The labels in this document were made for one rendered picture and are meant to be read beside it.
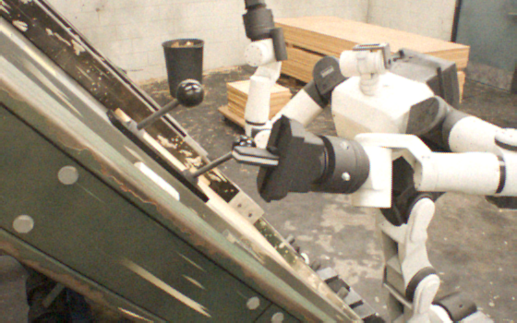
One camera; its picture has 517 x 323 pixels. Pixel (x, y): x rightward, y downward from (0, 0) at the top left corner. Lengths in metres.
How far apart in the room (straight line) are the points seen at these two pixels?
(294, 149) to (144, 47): 5.77
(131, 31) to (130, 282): 5.90
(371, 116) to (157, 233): 0.83
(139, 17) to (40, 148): 5.94
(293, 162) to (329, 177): 0.07
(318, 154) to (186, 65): 4.74
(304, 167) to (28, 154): 0.41
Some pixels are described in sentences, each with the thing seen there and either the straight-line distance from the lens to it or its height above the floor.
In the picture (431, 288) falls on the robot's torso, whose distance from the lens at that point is 1.68.
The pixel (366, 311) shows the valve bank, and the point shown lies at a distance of 1.35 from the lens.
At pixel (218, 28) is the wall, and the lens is 6.72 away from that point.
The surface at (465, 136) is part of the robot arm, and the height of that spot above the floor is 1.35.
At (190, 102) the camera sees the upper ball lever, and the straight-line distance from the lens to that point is 0.59.
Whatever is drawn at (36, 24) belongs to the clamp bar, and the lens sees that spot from 1.07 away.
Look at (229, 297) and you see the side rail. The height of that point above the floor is 1.35.
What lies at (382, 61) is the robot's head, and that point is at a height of 1.43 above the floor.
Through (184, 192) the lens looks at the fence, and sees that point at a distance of 0.69.
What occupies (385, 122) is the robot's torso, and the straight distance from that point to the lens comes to 1.13.
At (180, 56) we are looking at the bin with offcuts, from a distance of 5.33.
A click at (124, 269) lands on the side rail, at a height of 1.43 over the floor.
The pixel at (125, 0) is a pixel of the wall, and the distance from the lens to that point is 6.20.
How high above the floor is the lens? 1.68
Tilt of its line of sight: 25 degrees down
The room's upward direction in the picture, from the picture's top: straight up
